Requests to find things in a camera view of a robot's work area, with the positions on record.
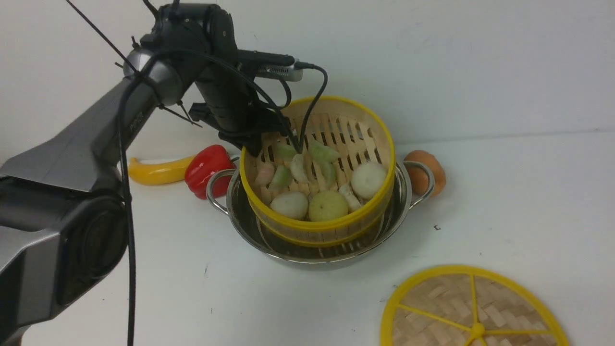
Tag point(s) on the yellow-green round bun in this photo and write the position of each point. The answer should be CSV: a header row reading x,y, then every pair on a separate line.
x,y
327,206

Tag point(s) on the yellow rimmed bamboo steamer basket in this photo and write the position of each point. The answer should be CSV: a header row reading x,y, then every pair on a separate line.
x,y
360,136

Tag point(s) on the white round bun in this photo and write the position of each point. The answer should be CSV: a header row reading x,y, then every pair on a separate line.
x,y
368,179
291,204

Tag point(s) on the stainless steel pot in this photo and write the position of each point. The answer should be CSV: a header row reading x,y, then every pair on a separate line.
x,y
253,232

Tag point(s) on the yellow banana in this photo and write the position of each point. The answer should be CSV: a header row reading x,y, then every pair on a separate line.
x,y
159,173

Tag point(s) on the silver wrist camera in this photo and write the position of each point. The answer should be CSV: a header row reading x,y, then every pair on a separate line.
x,y
288,73

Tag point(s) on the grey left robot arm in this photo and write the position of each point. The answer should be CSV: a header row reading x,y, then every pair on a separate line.
x,y
66,216

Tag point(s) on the green dumpling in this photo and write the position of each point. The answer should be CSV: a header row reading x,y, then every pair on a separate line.
x,y
284,152
281,180
328,171
322,152

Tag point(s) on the pink dumpling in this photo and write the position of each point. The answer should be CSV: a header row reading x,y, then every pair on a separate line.
x,y
265,174

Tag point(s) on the yellow bamboo steamer lid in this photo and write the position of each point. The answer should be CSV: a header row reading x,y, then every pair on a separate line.
x,y
458,305

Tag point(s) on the white dumpling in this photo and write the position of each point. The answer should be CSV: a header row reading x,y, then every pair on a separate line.
x,y
297,168
353,201

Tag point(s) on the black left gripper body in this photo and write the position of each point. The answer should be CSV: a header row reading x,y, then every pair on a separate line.
x,y
197,39

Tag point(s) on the red bell pepper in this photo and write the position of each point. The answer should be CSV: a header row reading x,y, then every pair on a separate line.
x,y
205,164

